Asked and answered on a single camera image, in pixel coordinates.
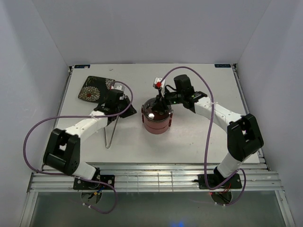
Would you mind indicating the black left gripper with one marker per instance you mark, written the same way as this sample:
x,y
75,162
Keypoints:
x,y
130,110

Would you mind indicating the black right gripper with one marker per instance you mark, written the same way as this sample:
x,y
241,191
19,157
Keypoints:
x,y
159,102

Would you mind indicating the pink steel-lined bowl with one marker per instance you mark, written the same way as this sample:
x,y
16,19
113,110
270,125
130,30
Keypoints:
x,y
156,130
157,124

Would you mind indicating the grey lid with handle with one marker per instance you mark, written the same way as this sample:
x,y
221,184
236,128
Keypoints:
x,y
153,111

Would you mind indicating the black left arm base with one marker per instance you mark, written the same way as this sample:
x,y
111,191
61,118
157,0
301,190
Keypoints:
x,y
101,182

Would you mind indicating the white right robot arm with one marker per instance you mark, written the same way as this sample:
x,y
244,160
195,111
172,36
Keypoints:
x,y
243,133

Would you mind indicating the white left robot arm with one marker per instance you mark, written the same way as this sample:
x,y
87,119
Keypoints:
x,y
63,148

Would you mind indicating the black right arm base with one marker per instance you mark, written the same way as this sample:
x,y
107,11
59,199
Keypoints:
x,y
213,180

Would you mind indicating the black patterned square plate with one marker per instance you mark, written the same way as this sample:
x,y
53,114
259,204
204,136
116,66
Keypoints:
x,y
95,89

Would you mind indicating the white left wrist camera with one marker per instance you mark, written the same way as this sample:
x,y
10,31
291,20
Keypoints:
x,y
117,86

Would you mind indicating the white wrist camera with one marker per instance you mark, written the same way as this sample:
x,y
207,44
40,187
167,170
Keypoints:
x,y
159,84
117,86

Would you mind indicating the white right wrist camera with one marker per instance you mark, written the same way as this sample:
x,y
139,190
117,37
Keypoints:
x,y
159,84

